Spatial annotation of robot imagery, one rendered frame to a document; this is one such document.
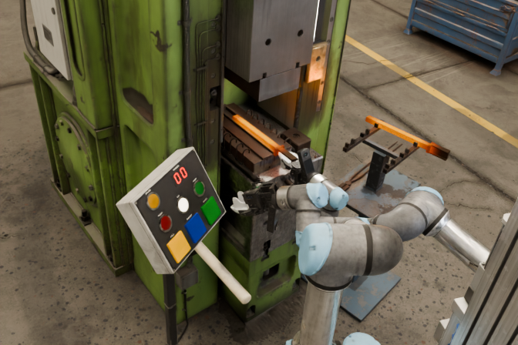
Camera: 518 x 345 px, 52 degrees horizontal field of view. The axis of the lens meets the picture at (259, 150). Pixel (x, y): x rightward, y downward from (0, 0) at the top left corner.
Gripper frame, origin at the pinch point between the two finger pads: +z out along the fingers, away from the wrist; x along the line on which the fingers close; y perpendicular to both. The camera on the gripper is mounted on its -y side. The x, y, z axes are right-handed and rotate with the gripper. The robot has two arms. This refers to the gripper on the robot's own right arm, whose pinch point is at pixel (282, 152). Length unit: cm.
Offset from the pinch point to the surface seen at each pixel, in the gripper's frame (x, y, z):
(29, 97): -28, 97, 272
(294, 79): 5.0, -31.0, 2.2
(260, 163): -8.9, 3.8, 2.6
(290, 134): 13.9, 2.5, 10.8
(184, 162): -49, -18, -4
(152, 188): -65, -19, -11
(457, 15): 355, 60, 143
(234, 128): -5.1, 1.2, 26.2
